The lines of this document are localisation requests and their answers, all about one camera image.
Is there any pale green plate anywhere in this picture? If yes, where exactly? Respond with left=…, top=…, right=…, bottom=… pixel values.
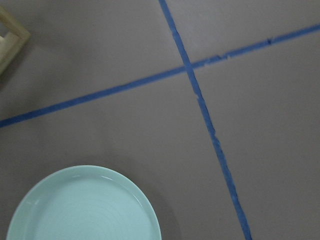
left=6, top=165, right=162, bottom=240

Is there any wooden dish rack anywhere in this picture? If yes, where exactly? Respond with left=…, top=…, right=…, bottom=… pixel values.
left=0, top=6, right=31, bottom=75

